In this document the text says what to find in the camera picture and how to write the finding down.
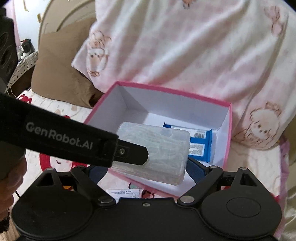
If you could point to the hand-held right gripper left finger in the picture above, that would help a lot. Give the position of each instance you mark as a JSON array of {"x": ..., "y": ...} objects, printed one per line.
[{"x": 97, "y": 173}]

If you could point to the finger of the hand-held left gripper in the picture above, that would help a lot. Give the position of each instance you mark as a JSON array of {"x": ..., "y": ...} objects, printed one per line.
[{"x": 131, "y": 153}]

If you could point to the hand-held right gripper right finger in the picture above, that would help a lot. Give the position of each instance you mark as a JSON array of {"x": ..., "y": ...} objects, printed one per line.
[{"x": 196, "y": 171}]

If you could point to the clear plastic case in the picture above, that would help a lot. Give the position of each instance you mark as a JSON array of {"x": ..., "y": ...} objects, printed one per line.
[{"x": 166, "y": 162}]

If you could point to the pink cardboard box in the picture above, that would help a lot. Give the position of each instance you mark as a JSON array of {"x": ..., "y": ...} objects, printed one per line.
[{"x": 161, "y": 97}]

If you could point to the person's left hand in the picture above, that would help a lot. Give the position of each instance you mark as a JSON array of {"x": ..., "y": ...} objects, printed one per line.
[{"x": 16, "y": 183}]

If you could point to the blue packet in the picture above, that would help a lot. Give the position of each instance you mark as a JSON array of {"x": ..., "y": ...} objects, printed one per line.
[{"x": 201, "y": 148}]

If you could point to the red heart printed bed sheet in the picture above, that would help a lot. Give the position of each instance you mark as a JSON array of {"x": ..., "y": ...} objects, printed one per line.
[{"x": 57, "y": 107}]

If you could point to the white packet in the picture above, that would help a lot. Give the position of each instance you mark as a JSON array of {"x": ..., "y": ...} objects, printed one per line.
[{"x": 124, "y": 193}]

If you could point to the brown pillow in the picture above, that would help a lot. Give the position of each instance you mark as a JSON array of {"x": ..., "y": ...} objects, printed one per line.
[{"x": 57, "y": 69}]

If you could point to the grey patterned cloth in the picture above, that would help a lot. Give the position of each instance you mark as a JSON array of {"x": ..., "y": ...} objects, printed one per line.
[{"x": 23, "y": 67}]

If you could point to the pink cloth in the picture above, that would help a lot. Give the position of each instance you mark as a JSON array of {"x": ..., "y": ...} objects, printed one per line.
[{"x": 285, "y": 153}]

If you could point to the toy cat figure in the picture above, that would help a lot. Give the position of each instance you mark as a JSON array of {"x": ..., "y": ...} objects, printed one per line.
[{"x": 26, "y": 47}]

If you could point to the black speaker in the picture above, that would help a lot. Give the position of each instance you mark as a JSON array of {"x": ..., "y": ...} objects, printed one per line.
[{"x": 7, "y": 46}]

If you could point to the cream satin cloth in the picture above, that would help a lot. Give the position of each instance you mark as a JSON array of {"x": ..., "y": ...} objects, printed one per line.
[{"x": 289, "y": 217}]

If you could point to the pink white printed blanket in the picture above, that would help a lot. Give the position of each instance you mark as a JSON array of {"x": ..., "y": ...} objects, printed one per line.
[{"x": 185, "y": 46}]

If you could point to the cream headboard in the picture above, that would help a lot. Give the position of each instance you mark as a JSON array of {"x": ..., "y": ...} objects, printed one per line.
[{"x": 69, "y": 14}]

